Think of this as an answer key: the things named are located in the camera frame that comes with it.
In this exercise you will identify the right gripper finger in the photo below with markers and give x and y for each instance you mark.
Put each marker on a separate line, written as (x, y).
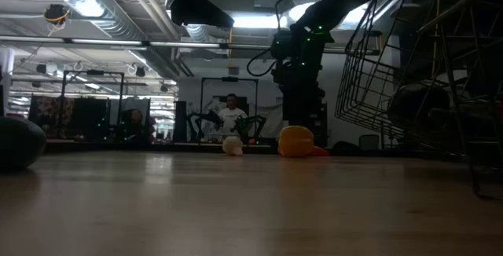
(316, 110)
(292, 107)

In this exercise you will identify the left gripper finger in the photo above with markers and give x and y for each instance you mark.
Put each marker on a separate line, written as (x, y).
(196, 10)

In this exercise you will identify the yellow bell pepper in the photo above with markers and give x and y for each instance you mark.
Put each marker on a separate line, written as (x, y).
(295, 142)

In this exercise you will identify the background black robot arm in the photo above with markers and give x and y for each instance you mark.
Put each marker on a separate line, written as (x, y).
(251, 124)
(204, 120)

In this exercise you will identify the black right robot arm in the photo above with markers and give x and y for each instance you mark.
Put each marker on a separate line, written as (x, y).
(346, 1)

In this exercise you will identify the ceiling light panel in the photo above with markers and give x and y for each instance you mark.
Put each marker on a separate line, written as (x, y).
(255, 21)

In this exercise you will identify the person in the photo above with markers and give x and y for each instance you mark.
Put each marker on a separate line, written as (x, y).
(135, 120)
(232, 116)

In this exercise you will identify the white garlic bulb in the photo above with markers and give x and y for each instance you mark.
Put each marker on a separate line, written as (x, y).
(232, 146)

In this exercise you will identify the black ceiling spotlight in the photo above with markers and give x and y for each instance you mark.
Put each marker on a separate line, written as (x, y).
(140, 71)
(41, 68)
(164, 88)

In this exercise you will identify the long horizontal tube light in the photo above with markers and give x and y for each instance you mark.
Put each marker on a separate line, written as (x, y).
(106, 42)

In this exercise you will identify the black upright panel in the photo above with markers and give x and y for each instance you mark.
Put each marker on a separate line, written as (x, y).
(181, 118)

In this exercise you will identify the grey hanging cloth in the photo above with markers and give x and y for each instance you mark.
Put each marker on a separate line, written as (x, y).
(118, 104)

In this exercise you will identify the black hanging panel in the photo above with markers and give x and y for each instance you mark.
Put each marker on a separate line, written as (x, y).
(90, 114)

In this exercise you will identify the colourful patchwork quilt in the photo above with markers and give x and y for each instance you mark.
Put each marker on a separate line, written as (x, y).
(51, 108)

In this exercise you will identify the dark green avocado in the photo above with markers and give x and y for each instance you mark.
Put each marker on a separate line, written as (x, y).
(17, 144)

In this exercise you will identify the square wall vent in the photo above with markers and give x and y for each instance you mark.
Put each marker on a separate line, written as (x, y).
(233, 71)

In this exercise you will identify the black metal rig frame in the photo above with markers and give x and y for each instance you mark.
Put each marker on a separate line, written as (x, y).
(230, 79)
(94, 72)

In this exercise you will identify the wide silver ventilation duct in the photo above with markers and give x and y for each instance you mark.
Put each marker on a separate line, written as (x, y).
(110, 16)

